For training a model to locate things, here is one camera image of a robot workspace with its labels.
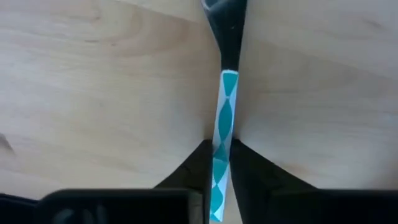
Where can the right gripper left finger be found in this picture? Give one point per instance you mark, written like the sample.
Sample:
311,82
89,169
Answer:
174,196

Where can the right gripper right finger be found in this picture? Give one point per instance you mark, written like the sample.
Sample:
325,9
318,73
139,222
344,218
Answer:
280,193

